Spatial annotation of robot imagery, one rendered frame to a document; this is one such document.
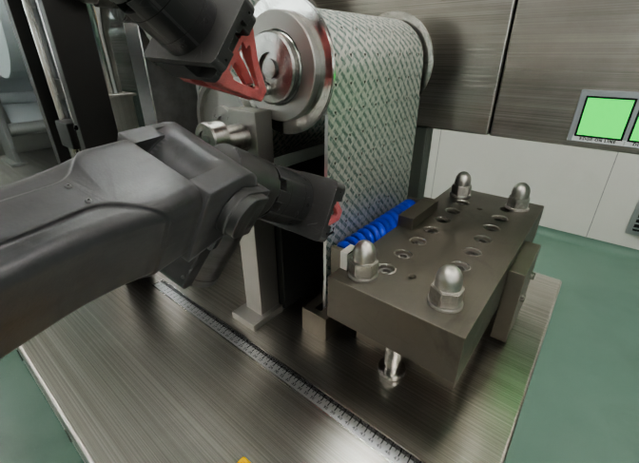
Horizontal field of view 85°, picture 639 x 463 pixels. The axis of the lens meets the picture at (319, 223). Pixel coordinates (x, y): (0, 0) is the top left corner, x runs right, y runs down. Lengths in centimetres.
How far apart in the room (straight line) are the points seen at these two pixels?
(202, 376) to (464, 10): 65
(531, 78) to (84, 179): 59
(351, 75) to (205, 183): 27
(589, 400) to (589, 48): 153
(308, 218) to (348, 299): 11
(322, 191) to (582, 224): 289
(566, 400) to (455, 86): 147
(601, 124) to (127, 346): 72
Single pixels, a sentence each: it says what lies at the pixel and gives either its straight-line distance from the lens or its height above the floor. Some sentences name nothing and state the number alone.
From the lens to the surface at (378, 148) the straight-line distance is 51.
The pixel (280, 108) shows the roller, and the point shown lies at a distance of 43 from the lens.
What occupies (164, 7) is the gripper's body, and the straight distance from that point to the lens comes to 33.
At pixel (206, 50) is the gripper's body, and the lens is 33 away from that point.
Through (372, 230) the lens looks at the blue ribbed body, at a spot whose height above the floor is 104.
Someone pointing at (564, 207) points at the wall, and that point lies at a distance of 314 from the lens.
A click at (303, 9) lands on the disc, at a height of 130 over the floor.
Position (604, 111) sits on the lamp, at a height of 119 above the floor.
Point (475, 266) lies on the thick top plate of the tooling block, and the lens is 47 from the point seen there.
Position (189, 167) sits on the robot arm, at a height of 120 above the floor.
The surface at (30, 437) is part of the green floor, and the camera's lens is 184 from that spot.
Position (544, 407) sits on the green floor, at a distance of 181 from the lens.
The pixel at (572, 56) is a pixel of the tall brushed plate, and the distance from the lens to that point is 64.
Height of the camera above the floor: 127
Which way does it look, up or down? 26 degrees down
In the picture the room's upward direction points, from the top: straight up
